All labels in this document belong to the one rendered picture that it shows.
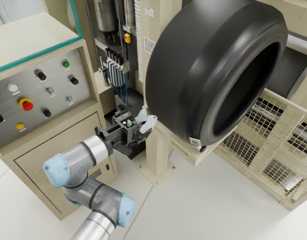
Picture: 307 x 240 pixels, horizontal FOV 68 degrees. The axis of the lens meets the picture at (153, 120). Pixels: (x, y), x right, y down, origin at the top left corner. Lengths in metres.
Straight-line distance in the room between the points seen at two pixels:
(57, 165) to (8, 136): 0.68
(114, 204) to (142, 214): 1.27
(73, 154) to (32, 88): 0.60
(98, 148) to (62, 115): 0.70
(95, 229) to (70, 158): 0.17
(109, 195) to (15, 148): 0.72
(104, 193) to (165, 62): 0.45
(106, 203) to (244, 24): 0.63
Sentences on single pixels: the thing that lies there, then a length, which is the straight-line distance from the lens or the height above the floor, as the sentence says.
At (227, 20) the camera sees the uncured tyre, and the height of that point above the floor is 1.47.
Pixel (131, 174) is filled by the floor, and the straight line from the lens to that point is 2.03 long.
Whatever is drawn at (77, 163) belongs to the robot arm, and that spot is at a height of 1.30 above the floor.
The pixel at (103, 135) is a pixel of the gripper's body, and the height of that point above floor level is 1.29.
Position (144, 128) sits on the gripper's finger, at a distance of 0.70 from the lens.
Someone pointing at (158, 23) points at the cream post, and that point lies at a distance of 1.01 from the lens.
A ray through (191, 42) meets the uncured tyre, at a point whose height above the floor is 1.42.
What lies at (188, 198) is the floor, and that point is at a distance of 1.95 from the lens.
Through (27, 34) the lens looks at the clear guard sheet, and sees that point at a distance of 1.02.
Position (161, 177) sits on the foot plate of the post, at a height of 0.01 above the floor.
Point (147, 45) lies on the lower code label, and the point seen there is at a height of 1.22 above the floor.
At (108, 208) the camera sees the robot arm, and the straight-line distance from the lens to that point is 0.62.
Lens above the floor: 1.79
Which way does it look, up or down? 49 degrees down
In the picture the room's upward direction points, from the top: straight up
